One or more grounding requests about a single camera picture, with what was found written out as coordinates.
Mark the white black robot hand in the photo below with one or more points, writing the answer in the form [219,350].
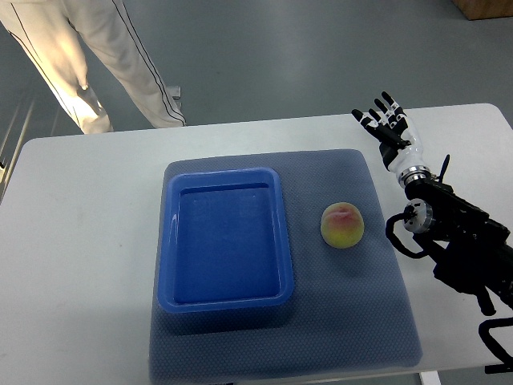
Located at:
[399,142]

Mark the yellow red peach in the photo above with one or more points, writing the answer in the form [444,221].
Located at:
[342,225]

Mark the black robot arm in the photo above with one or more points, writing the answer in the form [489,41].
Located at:
[469,249]

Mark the brown cardboard box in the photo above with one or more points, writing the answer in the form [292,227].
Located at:
[484,9]

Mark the blue grey textured mat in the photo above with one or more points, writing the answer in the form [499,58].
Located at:
[349,309]

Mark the blue plastic tray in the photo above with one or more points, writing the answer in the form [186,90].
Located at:
[224,243]

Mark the white table leg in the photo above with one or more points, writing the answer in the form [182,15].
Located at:
[429,378]

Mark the person in white trousers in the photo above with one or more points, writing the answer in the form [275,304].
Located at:
[52,34]

